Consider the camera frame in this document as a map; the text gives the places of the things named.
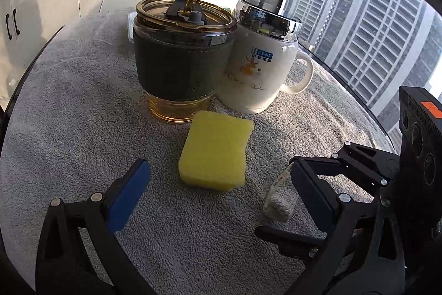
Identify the white ceramic mug chrome lid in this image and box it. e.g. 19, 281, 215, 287
216, 0, 314, 114

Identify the grey fluffy table towel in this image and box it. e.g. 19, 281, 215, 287
1, 11, 393, 294

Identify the white plastic tray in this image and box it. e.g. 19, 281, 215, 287
127, 12, 136, 43

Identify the amber glass tumbler green sleeve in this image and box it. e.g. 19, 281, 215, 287
133, 0, 237, 123

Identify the cream knitted cloth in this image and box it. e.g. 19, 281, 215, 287
262, 165, 299, 222

